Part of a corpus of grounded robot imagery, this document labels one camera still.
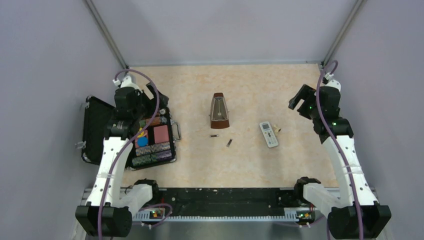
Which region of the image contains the blue round chip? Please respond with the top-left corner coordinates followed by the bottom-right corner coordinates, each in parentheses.
top-left (136, 136), bottom-right (149, 148)

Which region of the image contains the pink card deck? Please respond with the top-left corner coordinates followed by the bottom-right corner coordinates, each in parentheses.
top-left (153, 125), bottom-right (170, 144)

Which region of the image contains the brown wooden metronome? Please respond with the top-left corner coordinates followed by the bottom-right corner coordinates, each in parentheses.
top-left (209, 92), bottom-right (230, 130)

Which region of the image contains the black poker chip case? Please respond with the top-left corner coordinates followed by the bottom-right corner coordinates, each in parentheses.
top-left (81, 96), bottom-right (177, 170)

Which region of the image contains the white remote control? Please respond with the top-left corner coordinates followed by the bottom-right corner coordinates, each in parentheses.
top-left (259, 121), bottom-right (279, 148)

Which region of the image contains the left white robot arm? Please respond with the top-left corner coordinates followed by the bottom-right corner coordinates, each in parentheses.
top-left (75, 75), bottom-right (161, 239)

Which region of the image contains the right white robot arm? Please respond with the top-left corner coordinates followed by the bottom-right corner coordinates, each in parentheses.
top-left (288, 80), bottom-right (392, 240)

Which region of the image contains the small beige wooden piece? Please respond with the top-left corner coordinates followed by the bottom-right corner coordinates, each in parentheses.
top-left (272, 124), bottom-right (282, 133)

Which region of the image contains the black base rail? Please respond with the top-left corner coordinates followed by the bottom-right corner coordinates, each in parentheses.
top-left (81, 187), bottom-right (379, 229)

